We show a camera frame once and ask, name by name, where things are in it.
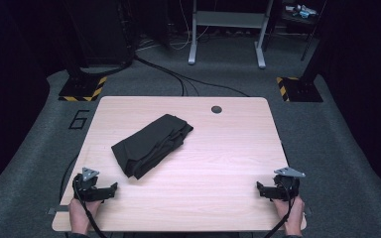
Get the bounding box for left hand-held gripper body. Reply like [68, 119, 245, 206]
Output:
[71, 167, 101, 202]

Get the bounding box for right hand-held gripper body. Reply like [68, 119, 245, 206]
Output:
[272, 167, 307, 201]

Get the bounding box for black pleated skirt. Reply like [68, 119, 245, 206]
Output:
[110, 113, 194, 180]

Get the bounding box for person's left hand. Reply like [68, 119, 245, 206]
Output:
[67, 197, 102, 236]

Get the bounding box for person's right hand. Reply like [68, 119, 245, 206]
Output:
[272, 195, 306, 237]

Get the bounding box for black stand with striped base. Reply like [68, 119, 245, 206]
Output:
[275, 33, 328, 103]
[58, 0, 108, 103]

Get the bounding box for black cabinet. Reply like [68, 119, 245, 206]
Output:
[63, 0, 137, 68]

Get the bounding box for dark shelf with small clutter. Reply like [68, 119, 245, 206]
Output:
[264, 0, 327, 62]

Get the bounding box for left hand-held gripper black cable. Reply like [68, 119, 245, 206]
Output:
[71, 174, 109, 238]

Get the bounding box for hand-held gripper black cable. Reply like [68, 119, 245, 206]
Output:
[263, 179, 296, 238]
[71, 174, 109, 238]

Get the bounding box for thin black cable under table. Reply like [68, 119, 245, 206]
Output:
[59, 153, 80, 203]

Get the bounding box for right hand-held gripper black cable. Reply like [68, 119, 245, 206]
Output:
[263, 179, 296, 238]

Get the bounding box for black floor cable bundle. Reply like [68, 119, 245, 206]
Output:
[78, 55, 251, 98]

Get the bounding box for white floor cables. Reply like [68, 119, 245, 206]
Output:
[135, 0, 212, 53]

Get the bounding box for grey metal desk frame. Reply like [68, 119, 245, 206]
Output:
[187, 0, 275, 69]

